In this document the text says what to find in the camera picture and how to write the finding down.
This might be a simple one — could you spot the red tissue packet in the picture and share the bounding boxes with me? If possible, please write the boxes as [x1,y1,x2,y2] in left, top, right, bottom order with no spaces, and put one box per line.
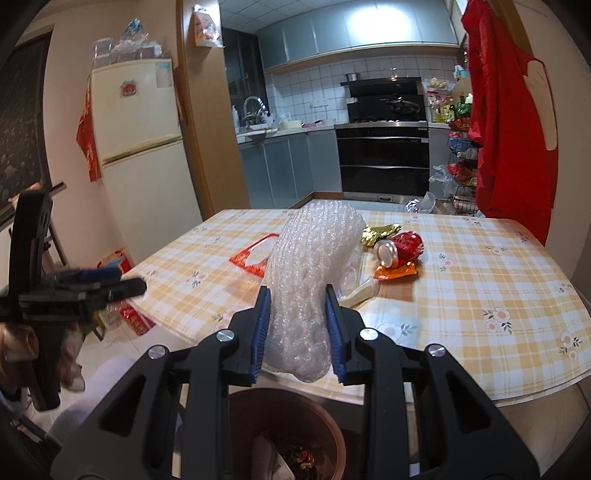
[228,233,280,279]

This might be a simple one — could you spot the orange snack wrapper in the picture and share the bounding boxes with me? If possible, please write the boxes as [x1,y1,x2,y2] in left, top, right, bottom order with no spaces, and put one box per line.
[374,261,417,282]

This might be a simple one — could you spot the clear plastic wrapper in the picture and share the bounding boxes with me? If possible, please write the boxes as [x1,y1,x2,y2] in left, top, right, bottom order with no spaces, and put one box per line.
[335,248,380,308]

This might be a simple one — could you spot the crushed red soda can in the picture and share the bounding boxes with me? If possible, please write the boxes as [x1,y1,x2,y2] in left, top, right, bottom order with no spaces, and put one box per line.
[374,231,425,268]

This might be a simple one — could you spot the bubble wrap bundle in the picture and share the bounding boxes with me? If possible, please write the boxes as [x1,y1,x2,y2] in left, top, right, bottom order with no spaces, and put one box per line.
[263,201,366,383]

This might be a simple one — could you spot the brown trash bin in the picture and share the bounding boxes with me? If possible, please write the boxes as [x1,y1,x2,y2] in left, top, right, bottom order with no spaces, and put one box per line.
[228,388,346,479]

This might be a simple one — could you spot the grey lower kitchen cabinets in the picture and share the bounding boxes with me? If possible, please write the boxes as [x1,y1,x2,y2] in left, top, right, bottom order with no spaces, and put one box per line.
[238,129,344,209]

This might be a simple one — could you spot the grey kitchen cabinets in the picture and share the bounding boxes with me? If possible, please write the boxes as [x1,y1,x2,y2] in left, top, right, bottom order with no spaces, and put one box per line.
[256,1,458,70]
[238,129,344,209]

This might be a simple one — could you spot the chrome kitchen faucet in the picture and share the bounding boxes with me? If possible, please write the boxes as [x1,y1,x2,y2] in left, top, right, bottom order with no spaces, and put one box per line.
[242,96,270,127]

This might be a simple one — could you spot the grey upper kitchen cabinets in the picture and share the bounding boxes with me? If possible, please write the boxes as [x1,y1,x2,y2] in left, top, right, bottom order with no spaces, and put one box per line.
[256,1,458,70]

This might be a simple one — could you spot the person left hand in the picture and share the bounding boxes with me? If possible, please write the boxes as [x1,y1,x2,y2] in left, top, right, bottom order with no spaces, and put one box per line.
[1,322,85,395]

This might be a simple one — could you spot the red box on floor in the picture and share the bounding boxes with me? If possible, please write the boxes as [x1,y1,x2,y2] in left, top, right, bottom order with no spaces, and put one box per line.
[118,302,155,336]

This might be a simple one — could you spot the cream white refrigerator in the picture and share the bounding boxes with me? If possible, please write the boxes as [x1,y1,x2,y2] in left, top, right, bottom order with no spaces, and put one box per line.
[90,59,202,263]

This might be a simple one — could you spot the red hanging decoration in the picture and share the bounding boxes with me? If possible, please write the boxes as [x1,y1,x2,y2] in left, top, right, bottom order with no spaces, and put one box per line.
[76,79,101,182]

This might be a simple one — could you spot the yellow plaid tablecloth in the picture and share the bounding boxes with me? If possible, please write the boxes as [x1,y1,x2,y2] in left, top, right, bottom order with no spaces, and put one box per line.
[133,209,590,405]

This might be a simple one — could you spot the gold foil wrapper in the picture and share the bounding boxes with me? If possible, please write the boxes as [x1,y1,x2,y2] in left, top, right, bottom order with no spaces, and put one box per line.
[361,223,402,249]

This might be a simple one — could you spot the black oven range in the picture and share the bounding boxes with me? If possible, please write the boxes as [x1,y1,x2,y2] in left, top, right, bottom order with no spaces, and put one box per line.
[335,122,430,202]

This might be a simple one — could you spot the red apron hanging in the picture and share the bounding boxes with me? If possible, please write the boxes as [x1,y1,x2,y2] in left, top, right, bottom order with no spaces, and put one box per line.
[462,1,558,243]

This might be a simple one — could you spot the black range hood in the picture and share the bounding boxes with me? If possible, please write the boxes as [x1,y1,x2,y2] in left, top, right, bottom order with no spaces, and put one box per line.
[341,77,427,123]

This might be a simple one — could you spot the wire storage rack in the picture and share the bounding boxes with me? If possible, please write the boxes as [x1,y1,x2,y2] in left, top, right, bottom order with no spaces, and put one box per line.
[446,117,480,215]

